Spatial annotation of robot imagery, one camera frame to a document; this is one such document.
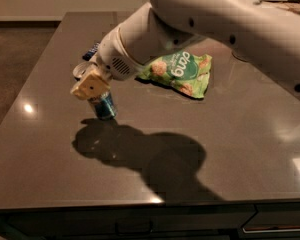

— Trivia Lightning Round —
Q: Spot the cabinet drawer handle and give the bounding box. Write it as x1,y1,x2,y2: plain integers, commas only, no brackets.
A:
242,227,300,234

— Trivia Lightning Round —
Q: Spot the redbull can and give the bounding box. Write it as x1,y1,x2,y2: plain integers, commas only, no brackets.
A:
72,61,118,121

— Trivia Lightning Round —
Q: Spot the green snack bag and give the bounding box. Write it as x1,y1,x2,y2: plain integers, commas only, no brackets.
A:
137,51,212,99

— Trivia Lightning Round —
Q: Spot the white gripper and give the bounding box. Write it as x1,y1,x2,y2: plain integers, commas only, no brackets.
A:
70,26,144,100

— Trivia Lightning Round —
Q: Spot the dark blue snack bar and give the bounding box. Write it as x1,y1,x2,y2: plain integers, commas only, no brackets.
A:
82,43,99,61

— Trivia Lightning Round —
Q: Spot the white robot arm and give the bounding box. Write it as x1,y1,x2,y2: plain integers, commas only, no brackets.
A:
71,0,300,100

